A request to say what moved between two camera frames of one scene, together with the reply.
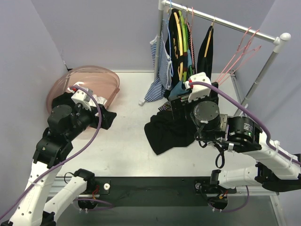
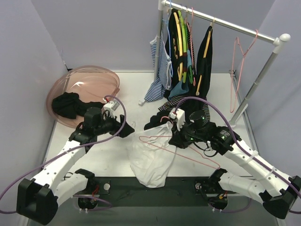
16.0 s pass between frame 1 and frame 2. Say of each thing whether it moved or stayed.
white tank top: moved
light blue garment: stayed
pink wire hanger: moved
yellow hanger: stayed
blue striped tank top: stayed
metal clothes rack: stayed
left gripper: moved
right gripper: moved
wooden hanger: stayed
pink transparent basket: stayed
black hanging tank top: stayed
